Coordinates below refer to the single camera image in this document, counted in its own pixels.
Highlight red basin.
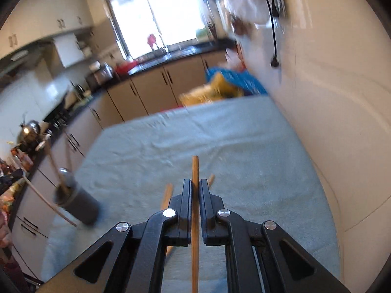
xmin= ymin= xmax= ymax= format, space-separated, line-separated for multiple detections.
xmin=115 ymin=63 xmax=139 ymax=76

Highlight beige kitchen cabinets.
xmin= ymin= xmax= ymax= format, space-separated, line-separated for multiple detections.
xmin=0 ymin=0 xmax=95 ymax=58
xmin=9 ymin=50 xmax=233 ymax=239

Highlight steel kettle pot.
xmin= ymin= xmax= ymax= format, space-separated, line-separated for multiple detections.
xmin=16 ymin=120 xmax=42 ymax=152

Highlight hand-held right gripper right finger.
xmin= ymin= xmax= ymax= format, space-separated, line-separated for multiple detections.
xmin=198 ymin=179 xmax=352 ymax=293

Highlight metal faucet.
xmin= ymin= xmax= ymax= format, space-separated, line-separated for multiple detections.
xmin=157 ymin=34 xmax=169 ymax=56

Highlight yellow plastic bag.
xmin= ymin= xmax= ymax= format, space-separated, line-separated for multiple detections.
xmin=180 ymin=73 xmax=242 ymax=108

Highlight black kitchen countertop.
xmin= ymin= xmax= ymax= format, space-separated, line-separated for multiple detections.
xmin=6 ymin=38 xmax=242 ymax=190

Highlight grey utensil cup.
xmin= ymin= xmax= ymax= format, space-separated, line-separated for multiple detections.
xmin=53 ymin=168 xmax=100 ymax=225

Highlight kitchen window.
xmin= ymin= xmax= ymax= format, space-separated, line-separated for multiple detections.
xmin=104 ymin=0 xmax=221 ymax=63

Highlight white wall box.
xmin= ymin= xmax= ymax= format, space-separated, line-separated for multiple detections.
xmin=53 ymin=33 xmax=87 ymax=68

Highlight light blue towel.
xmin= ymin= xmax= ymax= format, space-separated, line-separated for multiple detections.
xmin=40 ymin=96 xmax=341 ymax=293

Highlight range hood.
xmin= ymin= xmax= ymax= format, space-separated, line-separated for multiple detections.
xmin=0 ymin=41 xmax=53 ymax=77

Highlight beige upper kitchen cabinets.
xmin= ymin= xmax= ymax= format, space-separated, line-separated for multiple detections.
xmin=0 ymin=0 xmax=95 ymax=58

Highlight blue plastic bag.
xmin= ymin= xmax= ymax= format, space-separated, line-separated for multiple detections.
xmin=206 ymin=68 xmax=268 ymax=97

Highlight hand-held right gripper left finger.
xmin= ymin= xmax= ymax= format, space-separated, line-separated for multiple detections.
xmin=38 ymin=179 xmax=193 ymax=293

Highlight beige lower kitchen cabinets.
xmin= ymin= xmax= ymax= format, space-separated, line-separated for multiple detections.
xmin=9 ymin=50 xmax=233 ymax=239

